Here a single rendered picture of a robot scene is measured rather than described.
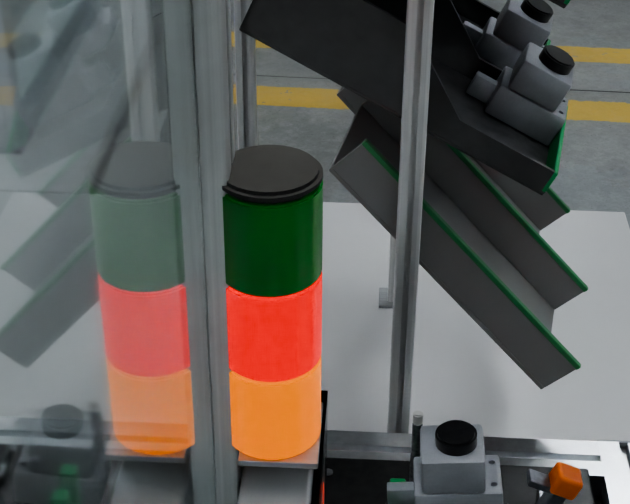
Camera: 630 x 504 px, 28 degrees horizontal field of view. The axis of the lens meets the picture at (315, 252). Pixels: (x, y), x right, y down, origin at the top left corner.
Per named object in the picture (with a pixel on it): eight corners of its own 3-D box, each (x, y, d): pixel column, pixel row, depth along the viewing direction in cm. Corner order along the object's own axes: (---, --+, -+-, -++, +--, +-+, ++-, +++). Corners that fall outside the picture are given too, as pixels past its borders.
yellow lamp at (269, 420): (323, 401, 68) (323, 327, 65) (318, 463, 64) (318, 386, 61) (231, 397, 68) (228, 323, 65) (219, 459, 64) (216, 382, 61)
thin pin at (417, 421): (417, 492, 101) (423, 409, 96) (418, 499, 100) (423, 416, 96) (408, 491, 101) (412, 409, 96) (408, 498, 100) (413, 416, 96)
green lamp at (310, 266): (324, 243, 62) (325, 156, 60) (319, 300, 58) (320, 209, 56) (225, 240, 63) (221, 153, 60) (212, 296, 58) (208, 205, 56)
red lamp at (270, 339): (324, 325, 65) (324, 245, 63) (318, 385, 61) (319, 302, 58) (228, 321, 65) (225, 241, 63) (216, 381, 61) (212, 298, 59)
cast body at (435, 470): (499, 483, 95) (498, 411, 91) (503, 525, 91) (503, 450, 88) (388, 486, 96) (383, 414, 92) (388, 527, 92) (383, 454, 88)
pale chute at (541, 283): (552, 309, 123) (588, 287, 121) (541, 391, 112) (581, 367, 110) (359, 105, 117) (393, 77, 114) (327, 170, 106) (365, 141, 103)
